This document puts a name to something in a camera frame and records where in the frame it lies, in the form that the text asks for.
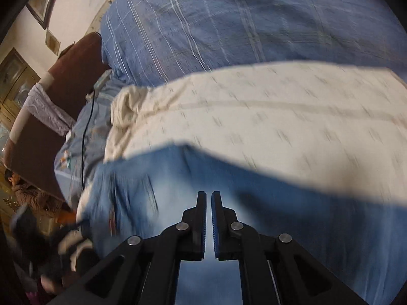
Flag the blue denim pants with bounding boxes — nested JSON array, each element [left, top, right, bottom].
[[78, 144, 407, 305]]

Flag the cream leaf-print blanket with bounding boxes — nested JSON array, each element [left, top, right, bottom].
[[103, 62, 407, 194]]

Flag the white cloth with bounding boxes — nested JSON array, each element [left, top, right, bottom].
[[59, 229, 94, 272]]

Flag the brown wooden headboard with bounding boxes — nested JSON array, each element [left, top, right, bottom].
[[5, 32, 112, 204]]

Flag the pale lavender cloth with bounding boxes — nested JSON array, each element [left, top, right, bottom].
[[27, 81, 77, 137]]

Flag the wooden glass cabinet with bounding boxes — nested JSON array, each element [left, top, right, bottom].
[[0, 48, 42, 166]]

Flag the dark cloth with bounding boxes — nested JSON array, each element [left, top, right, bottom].
[[9, 210, 96, 305]]

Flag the blue plaid bedspread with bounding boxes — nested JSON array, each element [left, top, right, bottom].
[[100, 0, 407, 88]]

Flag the grey-blue embroidered bed sheet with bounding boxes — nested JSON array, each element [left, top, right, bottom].
[[54, 76, 117, 204]]

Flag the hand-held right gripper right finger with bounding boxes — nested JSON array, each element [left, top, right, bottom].
[[211, 191, 369, 305]]

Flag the small framed picture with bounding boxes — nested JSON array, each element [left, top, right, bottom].
[[45, 29, 62, 55]]

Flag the black cable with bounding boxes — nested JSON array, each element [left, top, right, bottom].
[[81, 83, 96, 191]]

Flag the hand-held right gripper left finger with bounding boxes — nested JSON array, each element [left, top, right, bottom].
[[48, 191, 207, 305]]

